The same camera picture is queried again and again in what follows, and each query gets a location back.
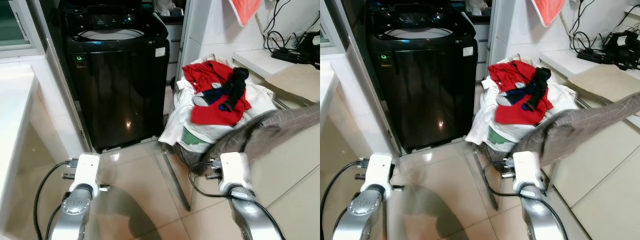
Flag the black top-load washing machine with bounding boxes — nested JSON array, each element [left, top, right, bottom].
[[59, 0, 171, 152], [367, 0, 478, 152]]

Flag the beige cloth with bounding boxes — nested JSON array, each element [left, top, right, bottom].
[[267, 64, 321, 107], [570, 64, 640, 103]]

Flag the grey trousers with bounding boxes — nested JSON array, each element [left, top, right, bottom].
[[192, 104, 321, 176], [510, 91, 640, 168]]

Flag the black power strip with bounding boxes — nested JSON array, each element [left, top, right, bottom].
[[271, 46, 311, 65], [576, 47, 613, 65]]

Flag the black garment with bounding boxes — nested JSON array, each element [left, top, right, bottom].
[[522, 67, 552, 112], [220, 66, 250, 113]]

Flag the red garment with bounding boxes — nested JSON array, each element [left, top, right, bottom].
[[487, 60, 554, 126], [182, 60, 252, 126]]

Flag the white blue sock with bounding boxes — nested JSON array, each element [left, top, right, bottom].
[[496, 84, 531, 107], [193, 84, 226, 107]]

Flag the orange towel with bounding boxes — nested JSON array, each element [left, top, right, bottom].
[[228, 0, 263, 27], [531, 0, 567, 27]]

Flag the white garment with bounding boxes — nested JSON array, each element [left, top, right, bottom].
[[465, 54, 580, 151], [159, 54, 278, 153]]

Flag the white kitchen cabinet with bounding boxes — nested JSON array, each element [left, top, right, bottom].
[[472, 20, 493, 83], [162, 20, 185, 83]]

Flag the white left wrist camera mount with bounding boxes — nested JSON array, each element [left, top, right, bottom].
[[69, 154, 102, 197], [361, 153, 395, 198]]

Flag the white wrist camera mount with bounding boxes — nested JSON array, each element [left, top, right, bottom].
[[219, 152, 252, 195], [511, 151, 546, 193], [69, 154, 102, 197], [361, 153, 395, 198]]

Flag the black power cord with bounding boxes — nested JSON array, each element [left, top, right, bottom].
[[569, 0, 608, 53], [262, 0, 301, 53]]

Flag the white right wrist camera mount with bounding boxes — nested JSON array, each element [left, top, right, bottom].
[[511, 151, 546, 193], [219, 152, 252, 195]]

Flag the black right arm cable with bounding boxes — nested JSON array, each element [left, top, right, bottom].
[[482, 157, 569, 240], [188, 159, 287, 240]]

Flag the window frame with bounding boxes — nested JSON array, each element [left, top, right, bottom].
[[0, 0, 48, 58]]

